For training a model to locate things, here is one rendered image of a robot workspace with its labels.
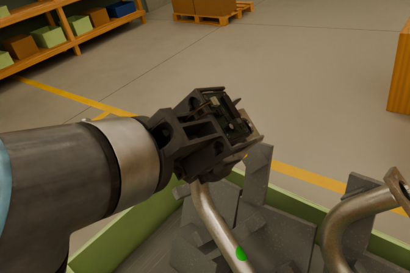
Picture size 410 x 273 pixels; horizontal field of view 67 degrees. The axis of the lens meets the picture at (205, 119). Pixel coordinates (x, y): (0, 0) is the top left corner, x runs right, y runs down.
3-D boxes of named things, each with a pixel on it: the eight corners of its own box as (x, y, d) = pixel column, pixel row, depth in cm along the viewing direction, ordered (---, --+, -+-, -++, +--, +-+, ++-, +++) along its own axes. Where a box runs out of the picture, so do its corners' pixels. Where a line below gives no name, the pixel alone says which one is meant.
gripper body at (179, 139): (262, 142, 33) (190, 172, 23) (209, 176, 37) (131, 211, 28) (226, 83, 34) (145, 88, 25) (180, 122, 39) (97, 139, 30)
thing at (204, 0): (173, 21, 555) (167, -4, 530) (203, 7, 599) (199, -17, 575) (224, 26, 479) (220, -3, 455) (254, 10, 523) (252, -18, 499)
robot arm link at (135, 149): (88, 232, 25) (50, 144, 26) (132, 211, 28) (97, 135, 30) (136, 196, 20) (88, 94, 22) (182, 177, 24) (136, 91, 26)
